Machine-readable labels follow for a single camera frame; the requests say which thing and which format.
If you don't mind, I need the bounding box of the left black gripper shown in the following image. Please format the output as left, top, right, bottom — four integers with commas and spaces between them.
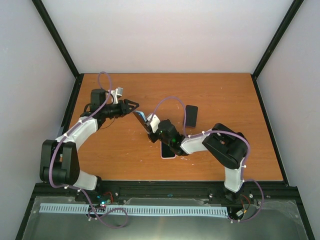
102, 99, 140, 119

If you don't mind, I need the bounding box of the blue smartphone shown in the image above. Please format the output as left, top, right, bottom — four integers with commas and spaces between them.
133, 110, 150, 133

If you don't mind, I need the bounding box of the light blue phone case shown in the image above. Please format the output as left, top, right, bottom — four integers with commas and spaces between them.
136, 110, 147, 122

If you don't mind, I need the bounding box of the black smartphone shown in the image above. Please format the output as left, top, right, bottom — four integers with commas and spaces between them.
161, 141, 175, 159

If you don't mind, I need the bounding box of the pink phone case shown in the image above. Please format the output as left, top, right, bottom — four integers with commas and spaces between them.
160, 142, 177, 160

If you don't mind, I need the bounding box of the maroon smartphone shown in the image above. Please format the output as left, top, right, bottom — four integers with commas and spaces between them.
185, 105, 198, 128

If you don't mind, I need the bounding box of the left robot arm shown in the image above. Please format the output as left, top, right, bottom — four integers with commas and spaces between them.
39, 87, 139, 202

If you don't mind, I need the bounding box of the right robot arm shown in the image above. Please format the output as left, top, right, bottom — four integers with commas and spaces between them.
145, 119, 251, 202

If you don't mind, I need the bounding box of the small electronics board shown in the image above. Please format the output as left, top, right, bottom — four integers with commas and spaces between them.
97, 194, 114, 207

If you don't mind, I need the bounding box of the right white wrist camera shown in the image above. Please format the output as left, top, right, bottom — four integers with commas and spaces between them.
146, 113, 161, 133

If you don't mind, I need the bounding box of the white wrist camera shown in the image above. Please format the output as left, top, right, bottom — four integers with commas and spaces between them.
110, 87, 123, 104
146, 113, 161, 133

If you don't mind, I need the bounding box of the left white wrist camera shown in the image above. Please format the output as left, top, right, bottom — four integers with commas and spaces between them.
110, 87, 123, 104

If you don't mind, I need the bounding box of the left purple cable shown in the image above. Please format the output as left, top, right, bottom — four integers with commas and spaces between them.
49, 71, 129, 229

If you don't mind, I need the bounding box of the purple cable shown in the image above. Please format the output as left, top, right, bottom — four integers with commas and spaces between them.
151, 96, 265, 223
49, 71, 129, 229

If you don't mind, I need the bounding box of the black aluminium frame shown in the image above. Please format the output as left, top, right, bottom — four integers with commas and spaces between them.
14, 0, 317, 240

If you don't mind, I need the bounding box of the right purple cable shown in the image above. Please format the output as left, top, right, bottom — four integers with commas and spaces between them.
151, 96, 265, 223

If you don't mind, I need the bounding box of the light blue cable duct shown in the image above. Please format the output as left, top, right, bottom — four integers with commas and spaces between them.
38, 203, 228, 218

